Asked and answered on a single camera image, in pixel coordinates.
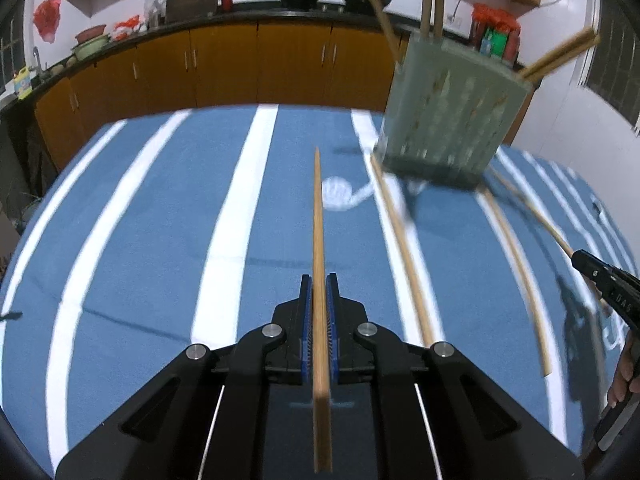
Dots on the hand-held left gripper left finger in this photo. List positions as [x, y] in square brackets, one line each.
[306, 330]

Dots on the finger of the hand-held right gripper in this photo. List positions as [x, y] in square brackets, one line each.
[592, 272]

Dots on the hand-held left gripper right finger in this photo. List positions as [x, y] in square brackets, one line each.
[333, 330]

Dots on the green perforated chopstick holder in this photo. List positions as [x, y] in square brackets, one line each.
[450, 110]

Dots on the person's right hand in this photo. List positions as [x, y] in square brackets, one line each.
[625, 370]

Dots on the barred window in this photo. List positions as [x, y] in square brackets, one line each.
[617, 60]
[12, 45]

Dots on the green bottle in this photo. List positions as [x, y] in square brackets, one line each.
[494, 42]

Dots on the wooden lower cabinets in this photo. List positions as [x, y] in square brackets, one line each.
[225, 65]

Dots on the black kitchen countertop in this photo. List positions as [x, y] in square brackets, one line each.
[250, 16]

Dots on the gas stove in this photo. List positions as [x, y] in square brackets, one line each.
[330, 8]

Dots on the dark cutting board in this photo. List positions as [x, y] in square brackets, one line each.
[192, 2]

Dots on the red white plastic bag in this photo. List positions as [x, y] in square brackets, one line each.
[126, 27]

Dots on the green basin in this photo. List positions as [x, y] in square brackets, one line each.
[91, 49]

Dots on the clear plastic bag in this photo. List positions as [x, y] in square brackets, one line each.
[155, 10]

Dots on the pink basin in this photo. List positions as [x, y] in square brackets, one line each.
[91, 34]

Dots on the yellow detergent bottle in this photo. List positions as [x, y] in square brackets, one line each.
[22, 84]

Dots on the metal faucet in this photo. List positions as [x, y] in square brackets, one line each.
[37, 60]

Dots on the red hanging plastic bag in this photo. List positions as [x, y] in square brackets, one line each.
[47, 20]

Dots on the wall power outlet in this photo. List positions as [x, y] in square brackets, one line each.
[454, 19]

